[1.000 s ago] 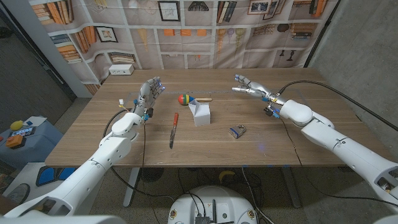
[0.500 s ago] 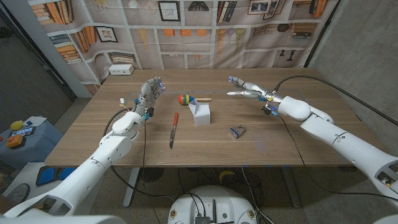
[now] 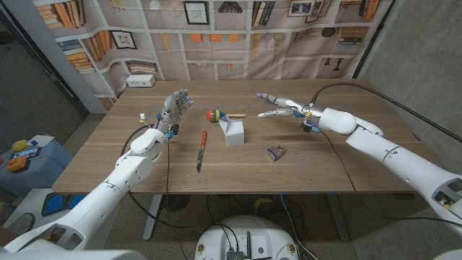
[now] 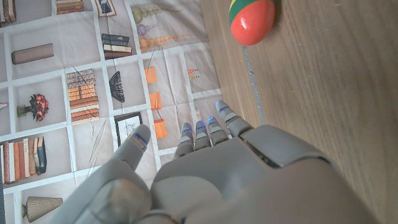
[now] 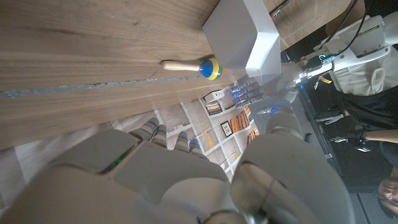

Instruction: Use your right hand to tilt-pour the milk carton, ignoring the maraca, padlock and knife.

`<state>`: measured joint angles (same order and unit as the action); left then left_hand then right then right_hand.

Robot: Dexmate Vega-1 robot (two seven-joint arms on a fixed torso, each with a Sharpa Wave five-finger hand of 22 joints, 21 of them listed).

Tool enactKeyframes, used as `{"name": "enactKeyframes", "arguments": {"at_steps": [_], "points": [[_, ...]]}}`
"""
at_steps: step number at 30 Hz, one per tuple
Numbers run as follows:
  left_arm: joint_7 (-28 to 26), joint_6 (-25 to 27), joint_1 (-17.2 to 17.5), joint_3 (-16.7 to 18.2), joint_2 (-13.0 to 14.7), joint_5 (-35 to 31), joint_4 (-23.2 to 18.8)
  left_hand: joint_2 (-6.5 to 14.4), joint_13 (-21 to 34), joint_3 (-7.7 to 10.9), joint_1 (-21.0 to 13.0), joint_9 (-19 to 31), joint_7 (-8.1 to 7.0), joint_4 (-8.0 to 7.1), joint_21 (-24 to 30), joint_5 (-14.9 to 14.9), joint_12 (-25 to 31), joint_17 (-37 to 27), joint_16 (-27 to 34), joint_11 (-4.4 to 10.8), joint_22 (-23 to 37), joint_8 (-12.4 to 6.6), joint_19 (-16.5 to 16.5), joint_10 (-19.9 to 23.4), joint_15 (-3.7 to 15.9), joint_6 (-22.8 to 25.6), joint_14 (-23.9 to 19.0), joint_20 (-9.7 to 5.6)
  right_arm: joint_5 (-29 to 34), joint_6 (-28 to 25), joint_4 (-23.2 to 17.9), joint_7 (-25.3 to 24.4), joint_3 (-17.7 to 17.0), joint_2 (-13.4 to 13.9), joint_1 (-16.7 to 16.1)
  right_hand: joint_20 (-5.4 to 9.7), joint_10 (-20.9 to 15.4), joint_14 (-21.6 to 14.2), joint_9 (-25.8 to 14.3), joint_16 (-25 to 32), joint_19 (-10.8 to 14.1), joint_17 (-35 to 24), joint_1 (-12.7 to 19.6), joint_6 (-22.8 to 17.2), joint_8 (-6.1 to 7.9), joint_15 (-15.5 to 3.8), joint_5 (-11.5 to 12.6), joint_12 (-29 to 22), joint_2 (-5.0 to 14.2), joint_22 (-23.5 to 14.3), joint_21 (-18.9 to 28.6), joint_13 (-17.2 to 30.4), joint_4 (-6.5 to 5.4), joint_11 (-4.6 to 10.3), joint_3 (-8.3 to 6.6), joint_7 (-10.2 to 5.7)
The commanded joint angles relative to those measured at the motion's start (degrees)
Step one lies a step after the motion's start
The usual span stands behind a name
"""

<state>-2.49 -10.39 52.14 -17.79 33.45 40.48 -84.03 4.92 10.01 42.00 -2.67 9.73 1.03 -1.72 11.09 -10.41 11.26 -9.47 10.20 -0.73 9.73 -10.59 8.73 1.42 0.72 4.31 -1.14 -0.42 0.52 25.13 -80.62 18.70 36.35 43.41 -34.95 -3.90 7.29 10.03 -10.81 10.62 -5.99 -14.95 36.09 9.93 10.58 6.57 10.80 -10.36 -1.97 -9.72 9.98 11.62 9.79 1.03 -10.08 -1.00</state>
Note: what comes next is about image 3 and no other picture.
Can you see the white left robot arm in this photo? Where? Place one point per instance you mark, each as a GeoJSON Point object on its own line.
{"type": "Point", "coordinates": [108, 195]}

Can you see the dark phone with colourful screen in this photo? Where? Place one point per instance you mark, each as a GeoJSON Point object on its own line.
{"type": "Point", "coordinates": [26, 153]}

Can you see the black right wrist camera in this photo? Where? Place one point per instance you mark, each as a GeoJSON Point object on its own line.
{"type": "Point", "coordinates": [307, 126]}

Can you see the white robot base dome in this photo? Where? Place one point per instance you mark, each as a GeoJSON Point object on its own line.
{"type": "Point", "coordinates": [249, 231]}

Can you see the black floor fan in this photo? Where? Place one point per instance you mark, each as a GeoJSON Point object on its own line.
{"type": "Point", "coordinates": [175, 203]}

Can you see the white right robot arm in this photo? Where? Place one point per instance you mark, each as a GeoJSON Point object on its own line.
{"type": "Point", "coordinates": [397, 159]}

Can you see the white case with blue pads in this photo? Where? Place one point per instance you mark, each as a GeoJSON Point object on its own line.
{"type": "Point", "coordinates": [54, 204]}

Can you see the blue grey side cabinet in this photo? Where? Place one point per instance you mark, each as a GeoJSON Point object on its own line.
{"type": "Point", "coordinates": [43, 169]}

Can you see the small white box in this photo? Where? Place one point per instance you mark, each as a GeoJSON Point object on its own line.
{"type": "Point", "coordinates": [234, 135]}

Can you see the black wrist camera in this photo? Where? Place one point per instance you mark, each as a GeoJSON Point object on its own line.
{"type": "Point", "coordinates": [307, 126]}
{"type": "Point", "coordinates": [175, 129]}

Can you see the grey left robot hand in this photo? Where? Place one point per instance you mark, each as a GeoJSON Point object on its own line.
{"type": "Point", "coordinates": [171, 110]}

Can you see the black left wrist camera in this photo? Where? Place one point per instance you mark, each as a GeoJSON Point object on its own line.
{"type": "Point", "coordinates": [175, 129]}

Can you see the grey table leg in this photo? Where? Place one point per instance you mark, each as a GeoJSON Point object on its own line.
{"type": "Point", "coordinates": [337, 216]}

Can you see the white paper sheet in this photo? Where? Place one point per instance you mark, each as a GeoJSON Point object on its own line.
{"type": "Point", "coordinates": [41, 140]}

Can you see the white table leg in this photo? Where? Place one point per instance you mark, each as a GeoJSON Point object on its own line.
{"type": "Point", "coordinates": [151, 216]}

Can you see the white power strip box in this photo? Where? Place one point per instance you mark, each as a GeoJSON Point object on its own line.
{"type": "Point", "coordinates": [140, 81]}

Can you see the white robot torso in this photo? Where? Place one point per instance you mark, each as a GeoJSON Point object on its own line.
{"type": "Point", "coordinates": [72, 255]}

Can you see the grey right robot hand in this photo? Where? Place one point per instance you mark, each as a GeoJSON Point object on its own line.
{"type": "Point", "coordinates": [301, 110]}

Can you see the printed bookshelf backdrop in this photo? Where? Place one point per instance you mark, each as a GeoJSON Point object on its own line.
{"type": "Point", "coordinates": [231, 47]}

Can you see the yellow banana shaped object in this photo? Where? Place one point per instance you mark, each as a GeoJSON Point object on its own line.
{"type": "Point", "coordinates": [262, 202]}

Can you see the black backdrop stand pole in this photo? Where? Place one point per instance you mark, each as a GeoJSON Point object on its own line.
{"type": "Point", "coordinates": [373, 39]}

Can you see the silver padlock with blue band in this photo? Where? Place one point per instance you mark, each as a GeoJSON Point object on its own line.
{"type": "Point", "coordinates": [274, 153]}

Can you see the yellow round toy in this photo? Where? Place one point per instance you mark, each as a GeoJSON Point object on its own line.
{"type": "Point", "coordinates": [19, 145]}

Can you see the orange block toy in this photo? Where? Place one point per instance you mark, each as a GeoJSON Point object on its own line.
{"type": "Point", "coordinates": [16, 164]}

